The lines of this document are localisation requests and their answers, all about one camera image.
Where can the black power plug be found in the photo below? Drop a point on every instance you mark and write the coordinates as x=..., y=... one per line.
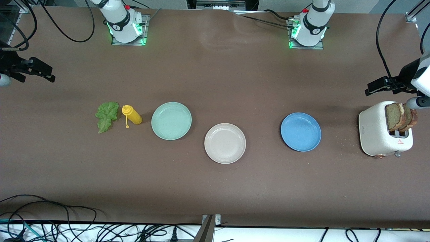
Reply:
x=174, y=235

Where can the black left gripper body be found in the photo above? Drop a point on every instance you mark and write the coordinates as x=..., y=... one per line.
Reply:
x=405, y=75

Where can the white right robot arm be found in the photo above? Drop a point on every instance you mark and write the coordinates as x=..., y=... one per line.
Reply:
x=121, y=23

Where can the beige plate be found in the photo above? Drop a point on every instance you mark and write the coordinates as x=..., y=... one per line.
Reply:
x=225, y=143

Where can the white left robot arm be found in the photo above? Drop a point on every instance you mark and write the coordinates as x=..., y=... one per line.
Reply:
x=314, y=27

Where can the green lettuce leaf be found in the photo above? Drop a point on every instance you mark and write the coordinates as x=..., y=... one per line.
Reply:
x=107, y=116

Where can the aluminium frame rail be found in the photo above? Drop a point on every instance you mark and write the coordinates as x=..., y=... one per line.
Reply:
x=23, y=10
x=410, y=17

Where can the mint green plate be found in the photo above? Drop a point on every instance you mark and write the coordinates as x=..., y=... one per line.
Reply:
x=171, y=121

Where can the blue plate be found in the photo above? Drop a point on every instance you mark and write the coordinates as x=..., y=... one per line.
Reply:
x=300, y=131

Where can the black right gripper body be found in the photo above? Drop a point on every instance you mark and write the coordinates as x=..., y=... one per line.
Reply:
x=7, y=62

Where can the white toaster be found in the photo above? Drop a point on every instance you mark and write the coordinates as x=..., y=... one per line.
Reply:
x=373, y=131

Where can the grey metal table bracket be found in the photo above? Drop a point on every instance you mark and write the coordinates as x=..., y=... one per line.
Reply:
x=206, y=232

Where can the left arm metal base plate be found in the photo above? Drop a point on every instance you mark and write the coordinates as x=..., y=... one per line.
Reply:
x=315, y=48

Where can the yellow mustard squeeze bottle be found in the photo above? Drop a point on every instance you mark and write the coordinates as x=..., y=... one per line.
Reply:
x=134, y=117

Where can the brown bread slice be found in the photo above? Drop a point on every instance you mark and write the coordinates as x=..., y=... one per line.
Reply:
x=408, y=119
x=393, y=116

